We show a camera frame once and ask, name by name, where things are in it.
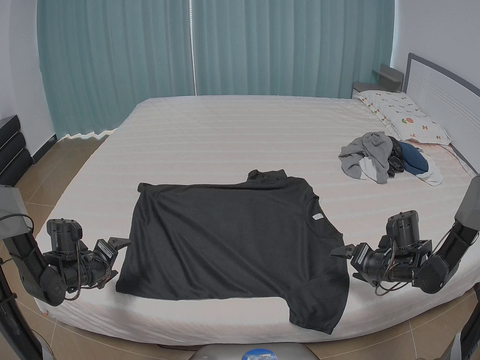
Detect black T-shirt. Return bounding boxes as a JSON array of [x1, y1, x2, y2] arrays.
[[115, 169, 350, 336]]

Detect blue-green curtain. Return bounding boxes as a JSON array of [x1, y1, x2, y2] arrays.
[[37, 0, 196, 140], [192, 0, 395, 98]]

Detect white printed pillow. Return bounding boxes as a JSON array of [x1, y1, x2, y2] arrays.
[[354, 90, 452, 146]]

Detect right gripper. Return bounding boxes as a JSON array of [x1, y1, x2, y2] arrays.
[[329, 242, 383, 286]]

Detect bed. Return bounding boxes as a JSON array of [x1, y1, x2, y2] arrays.
[[32, 53, 480, 338]]

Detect pile of clothes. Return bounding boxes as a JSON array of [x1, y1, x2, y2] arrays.
[[338, 131, 444, 187]]

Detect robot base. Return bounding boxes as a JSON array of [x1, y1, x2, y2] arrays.
[[187, 343, 315, 360]]

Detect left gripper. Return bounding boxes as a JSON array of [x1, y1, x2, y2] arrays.
[[82, 237, 133, 289]]

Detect grey bedside table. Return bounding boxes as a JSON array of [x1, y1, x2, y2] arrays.
[[352, 63, 405, 98]]

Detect black chest of drawers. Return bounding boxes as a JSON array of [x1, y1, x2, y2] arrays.
[[0, 115, 32, 187]]

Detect black cable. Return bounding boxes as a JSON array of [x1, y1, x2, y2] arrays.
[[0, 213, 34, 239]]

